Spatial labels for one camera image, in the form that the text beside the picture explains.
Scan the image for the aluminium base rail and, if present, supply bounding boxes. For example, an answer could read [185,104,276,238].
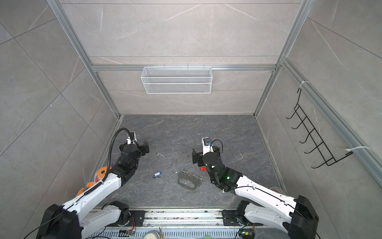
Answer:
[67,203,296,239]

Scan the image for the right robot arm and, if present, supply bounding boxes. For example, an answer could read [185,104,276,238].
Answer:
[192,146,319,239]

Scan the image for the white wire mesh basket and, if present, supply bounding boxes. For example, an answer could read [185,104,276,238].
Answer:
[141,66,213,94]

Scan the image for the blue key tag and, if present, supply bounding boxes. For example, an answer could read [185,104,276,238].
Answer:
[153,171,162,178]

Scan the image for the right black camera cable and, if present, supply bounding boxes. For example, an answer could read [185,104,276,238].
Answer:
[210,138,224,157]

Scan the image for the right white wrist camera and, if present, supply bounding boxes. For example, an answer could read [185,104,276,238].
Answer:
[202,137,213,155]

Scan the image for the black wire hook rack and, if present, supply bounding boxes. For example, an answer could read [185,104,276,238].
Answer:
[286,88,354,169]

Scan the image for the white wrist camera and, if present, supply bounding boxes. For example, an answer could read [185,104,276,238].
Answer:
[202,137,213,155]
[126,131,138,145]

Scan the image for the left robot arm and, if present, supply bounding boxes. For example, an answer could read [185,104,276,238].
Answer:
[36,141,149,239]

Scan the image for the black corrugated cable conduit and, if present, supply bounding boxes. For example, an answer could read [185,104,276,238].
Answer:
[83,127,133,195]

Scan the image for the orange plush shark toy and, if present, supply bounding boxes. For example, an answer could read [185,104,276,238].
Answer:
[76,166,107,196]

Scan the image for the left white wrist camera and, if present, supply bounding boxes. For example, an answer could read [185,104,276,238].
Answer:
[126,131,138,145]

